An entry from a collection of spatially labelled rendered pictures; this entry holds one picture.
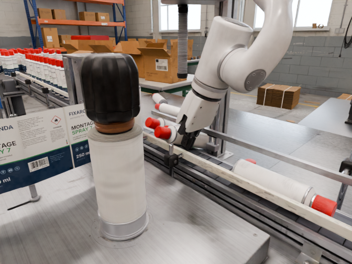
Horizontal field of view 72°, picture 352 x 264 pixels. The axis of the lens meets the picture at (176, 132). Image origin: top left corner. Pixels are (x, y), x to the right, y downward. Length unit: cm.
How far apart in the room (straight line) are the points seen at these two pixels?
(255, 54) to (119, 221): 37
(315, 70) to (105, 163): 592
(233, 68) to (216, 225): 29
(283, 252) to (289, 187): 12
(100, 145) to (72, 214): 21
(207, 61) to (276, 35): 14
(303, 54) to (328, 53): 49
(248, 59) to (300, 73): 577
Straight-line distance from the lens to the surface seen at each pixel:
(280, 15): 49
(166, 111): 119
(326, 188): 76
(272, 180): 54
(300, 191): 53
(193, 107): 56
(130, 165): 37
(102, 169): 38
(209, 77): 53
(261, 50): 47
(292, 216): 54
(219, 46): 51
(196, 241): 45
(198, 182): 63
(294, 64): 625
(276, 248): 54
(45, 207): 57
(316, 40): 613
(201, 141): 73
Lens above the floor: 120
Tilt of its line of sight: 22 degrees down
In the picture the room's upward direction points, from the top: straight up
